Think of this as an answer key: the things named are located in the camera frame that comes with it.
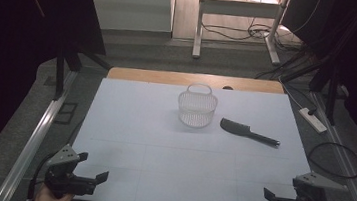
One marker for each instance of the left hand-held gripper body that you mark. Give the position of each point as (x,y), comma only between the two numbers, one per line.
(67,179)

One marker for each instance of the black comb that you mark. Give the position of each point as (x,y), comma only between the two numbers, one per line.
(234,126)

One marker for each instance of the white plastic mesh basket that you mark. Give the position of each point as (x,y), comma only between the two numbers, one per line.
(197,107)

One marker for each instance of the person's left hand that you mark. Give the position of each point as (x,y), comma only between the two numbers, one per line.
(47,199)

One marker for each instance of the white table cover sheet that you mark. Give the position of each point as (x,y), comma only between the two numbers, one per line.
(161,152)

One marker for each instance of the white power strip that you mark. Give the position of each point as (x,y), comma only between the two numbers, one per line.
(313,120)

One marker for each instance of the black tripod stand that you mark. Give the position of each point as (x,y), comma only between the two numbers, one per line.
(331,89)
(60,71)

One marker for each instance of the black plug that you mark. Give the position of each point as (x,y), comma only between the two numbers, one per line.
(312,111)

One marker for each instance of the small dark round object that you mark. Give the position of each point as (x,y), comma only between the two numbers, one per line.
(228,87)

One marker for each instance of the black rectangular floor frame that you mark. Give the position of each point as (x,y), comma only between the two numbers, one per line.
(66,113)

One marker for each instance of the white metal table frame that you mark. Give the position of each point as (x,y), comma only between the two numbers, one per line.
(201,22)

